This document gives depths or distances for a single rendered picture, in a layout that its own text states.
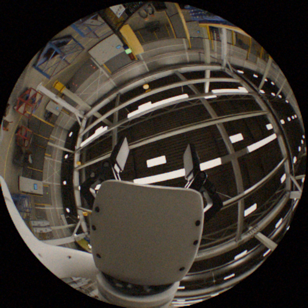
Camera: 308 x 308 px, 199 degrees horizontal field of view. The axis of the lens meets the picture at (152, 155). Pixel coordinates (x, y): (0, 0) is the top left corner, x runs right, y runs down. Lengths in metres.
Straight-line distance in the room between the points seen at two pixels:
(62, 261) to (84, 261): 0.04
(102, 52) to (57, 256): 8.74
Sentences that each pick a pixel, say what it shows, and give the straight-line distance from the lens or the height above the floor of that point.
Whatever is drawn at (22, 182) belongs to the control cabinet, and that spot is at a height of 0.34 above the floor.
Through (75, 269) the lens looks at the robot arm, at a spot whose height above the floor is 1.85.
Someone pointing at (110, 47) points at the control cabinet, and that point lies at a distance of 8.53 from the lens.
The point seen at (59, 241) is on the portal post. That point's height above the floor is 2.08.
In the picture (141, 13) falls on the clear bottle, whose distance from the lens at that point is 0.98.
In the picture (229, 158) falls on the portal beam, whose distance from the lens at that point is 1.69.
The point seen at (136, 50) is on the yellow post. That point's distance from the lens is 1.34.
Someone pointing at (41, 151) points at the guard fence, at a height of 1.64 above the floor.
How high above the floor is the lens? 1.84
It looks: 66 degrees up
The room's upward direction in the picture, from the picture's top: 127 degrees clockwise
